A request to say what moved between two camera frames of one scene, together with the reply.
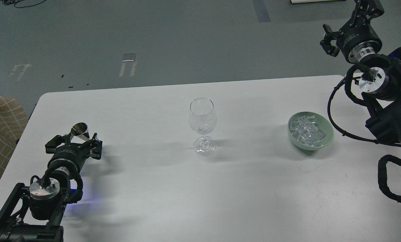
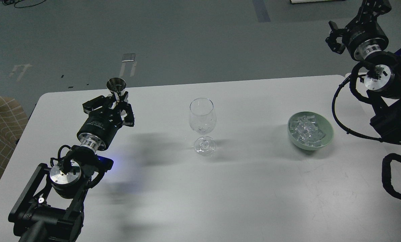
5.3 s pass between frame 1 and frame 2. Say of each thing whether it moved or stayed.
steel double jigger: moved
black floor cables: stayed
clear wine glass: stayed
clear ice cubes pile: stayed
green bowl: stayed
